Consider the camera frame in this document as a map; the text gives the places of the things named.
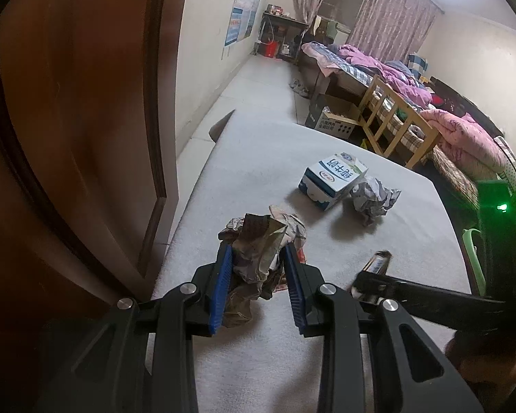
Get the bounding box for wooden bed rail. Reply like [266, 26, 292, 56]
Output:
[358, 76, 441, 170]

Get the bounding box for person right hand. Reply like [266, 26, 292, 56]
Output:
[444, 332, 516, 392]

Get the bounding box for pink curtains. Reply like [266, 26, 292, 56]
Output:
[294, 0, 443, 61]

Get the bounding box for green rimmed red trash bin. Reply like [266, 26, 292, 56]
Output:
[462, 229, 486, 296]

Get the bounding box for red bucket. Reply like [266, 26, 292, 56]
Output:
[258, 40, 279, 58]

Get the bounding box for brown paper ball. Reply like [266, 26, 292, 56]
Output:
[218, 205, 308, 328]

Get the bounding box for dark side table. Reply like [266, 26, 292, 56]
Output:
[255, 11, 308, 64]

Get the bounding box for grey white paper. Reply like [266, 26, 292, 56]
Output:
[350, 177, 401, 226]

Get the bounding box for blue wall poster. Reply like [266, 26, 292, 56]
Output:
[224, 0, 261, 47]

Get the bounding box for pink folded quilt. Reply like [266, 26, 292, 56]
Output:
[420, 109, 506, 181]

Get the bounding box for blue white striped pillow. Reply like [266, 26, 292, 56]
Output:
[407, 53, 428, 80]

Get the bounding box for bed with checkered sheet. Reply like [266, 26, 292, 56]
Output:
[301, 41, 516, 223]

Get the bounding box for brown wooden door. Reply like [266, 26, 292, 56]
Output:
[0, 0, 195, 332]

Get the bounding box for white blue milk carton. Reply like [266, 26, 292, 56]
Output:
[298, 152, 368, 211]

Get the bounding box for cardboard box on floor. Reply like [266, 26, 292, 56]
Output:
[305, 94, 361, 141]

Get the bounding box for purple rumpled blanket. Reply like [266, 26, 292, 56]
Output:
[337, 45, 432, 108]

